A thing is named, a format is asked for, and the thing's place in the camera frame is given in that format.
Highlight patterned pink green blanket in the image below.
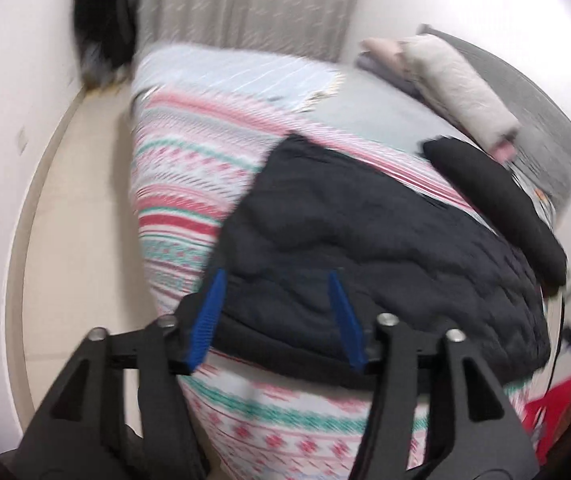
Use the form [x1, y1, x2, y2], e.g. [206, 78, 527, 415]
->
[130, 85, 532, 480]

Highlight grey pillow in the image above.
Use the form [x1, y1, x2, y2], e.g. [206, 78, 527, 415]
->
[355, 55, 422, 92]

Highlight pale pink pillow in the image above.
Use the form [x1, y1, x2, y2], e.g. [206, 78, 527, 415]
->
[360, 36, 409, 69]

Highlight grey dotted curtain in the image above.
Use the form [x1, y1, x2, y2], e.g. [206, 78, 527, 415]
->
[140, 0, 367, 64]

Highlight dark hanging clothes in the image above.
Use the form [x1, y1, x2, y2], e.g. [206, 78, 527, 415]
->
[72, 0, 147, 89]

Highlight light blue striped sheet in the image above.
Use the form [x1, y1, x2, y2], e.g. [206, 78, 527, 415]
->
[134, 43, 347, 112]

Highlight black long cushion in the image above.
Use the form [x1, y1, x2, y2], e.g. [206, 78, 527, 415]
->
[423, 137, 569, 286]

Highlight small mauve pillow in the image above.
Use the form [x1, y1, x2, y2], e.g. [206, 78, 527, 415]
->
[488, 134, 517, 162]

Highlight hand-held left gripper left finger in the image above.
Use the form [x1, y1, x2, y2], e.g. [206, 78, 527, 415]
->
[12, 268, 227, 480]

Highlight white pillow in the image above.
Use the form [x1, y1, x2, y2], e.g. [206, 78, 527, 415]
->
[404, 35, 520, 150]

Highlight grey bed sheet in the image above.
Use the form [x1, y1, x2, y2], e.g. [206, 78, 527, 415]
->
[303, 71, 469, 157]

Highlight red plastic chair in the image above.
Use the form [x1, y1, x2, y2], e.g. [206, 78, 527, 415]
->
[523, 367, 571, 461]

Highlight grey padded headboard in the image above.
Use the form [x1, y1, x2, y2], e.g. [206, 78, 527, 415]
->
[418, 24, 571, 217]

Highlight black quilted jacket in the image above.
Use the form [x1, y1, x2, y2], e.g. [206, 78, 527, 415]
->
[205, 132, 553, 393]

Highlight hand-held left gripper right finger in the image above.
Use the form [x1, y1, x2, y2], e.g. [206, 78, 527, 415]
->
[328, 270, 539, 480]

